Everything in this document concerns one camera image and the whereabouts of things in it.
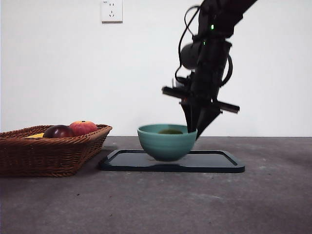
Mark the black rectangular tray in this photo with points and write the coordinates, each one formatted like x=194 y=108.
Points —
x=214 y=162

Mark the brown wicker basket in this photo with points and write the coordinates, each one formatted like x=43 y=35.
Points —
x=44 y=156

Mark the yellow fruit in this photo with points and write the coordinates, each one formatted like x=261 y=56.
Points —
x=36 y=135

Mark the dark green avocado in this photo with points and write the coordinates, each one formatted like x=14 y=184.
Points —
x=170 y=131

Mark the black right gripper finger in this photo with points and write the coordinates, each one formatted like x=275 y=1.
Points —
x=190 y=117
x=206 y=119

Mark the dark purple plum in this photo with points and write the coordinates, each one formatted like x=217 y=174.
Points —
x=58 y=132

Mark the white wall socket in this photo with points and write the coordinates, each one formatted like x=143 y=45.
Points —
x=112 y=11

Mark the teal ceramic bowl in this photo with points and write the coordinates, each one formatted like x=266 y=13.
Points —
x=167 y=146

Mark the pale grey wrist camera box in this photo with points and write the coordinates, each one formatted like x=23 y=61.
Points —
x=177 y=83

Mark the red orange peach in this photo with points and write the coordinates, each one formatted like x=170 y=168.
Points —
x=83 y=127

